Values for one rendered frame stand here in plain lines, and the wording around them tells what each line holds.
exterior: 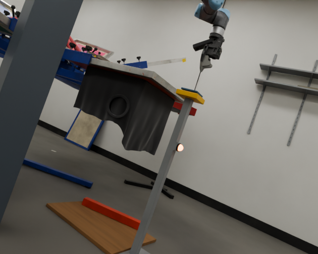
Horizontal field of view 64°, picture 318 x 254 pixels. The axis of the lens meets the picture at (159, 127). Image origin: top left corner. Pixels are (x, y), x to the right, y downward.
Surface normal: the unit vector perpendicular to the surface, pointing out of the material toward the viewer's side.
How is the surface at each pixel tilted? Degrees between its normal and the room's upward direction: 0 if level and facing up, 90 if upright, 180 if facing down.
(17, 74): 90
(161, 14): 90
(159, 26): 90
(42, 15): 90
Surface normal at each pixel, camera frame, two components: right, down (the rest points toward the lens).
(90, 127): -0.38, -0.36
